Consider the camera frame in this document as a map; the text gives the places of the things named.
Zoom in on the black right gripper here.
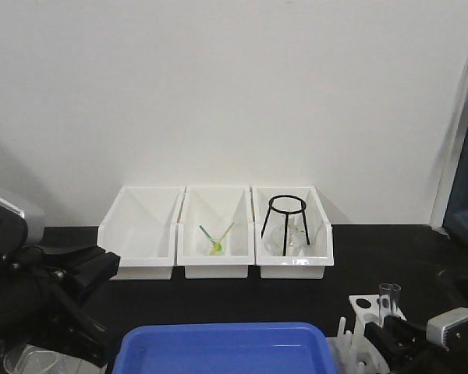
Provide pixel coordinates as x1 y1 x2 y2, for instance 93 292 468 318
364 316 468 373

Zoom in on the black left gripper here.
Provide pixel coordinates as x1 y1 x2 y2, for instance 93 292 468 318
0 245 120 366

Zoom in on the clear glass test tube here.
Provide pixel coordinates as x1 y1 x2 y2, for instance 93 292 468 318
378 283 392 327

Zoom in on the clear test tube in rack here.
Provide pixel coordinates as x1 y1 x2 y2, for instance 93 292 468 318
389 284 402 316

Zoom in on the white test tube rack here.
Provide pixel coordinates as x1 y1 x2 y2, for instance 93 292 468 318
328 284 405 373

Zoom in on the left white storage bin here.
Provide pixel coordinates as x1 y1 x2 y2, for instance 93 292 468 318
97 186 186 281

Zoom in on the white storage bin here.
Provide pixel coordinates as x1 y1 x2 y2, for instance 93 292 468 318
176 186 255 280
251 185 334 280
97 186 186 281

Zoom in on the black sink basin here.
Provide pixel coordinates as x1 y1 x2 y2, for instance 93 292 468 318
438 269 468 308

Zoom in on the grey metal tray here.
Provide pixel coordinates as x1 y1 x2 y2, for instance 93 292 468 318
51 354 106 374

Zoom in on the clear glass beaker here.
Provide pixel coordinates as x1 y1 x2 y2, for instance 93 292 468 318
2 344 61 373

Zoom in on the blue plastic tray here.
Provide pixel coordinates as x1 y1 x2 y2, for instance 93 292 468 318
113 322 337 373

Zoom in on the yellow plastic spatula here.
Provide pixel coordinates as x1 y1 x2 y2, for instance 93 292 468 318
209 222 236 256

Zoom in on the green plastic spatula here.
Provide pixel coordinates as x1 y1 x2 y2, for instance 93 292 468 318
199 225 223 256

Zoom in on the right white storage bin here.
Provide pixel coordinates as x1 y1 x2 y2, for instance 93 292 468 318
251 185 334 280

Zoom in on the middle white storage bin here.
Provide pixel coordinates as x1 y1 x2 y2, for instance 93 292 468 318
176 186 255 280

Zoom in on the clear glass alcohol lamp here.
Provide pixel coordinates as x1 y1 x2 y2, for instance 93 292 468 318
264 221 307 256

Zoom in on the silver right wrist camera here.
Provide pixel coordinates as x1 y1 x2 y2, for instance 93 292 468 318
426 307 468 353

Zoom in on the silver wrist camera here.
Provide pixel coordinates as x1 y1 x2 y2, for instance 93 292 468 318
426 307 468 353
0 187 45 245

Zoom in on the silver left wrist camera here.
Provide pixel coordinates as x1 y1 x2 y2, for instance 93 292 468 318
0 187 45 245

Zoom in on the black wire tripod stand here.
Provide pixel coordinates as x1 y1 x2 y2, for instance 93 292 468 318
261 194 310 245

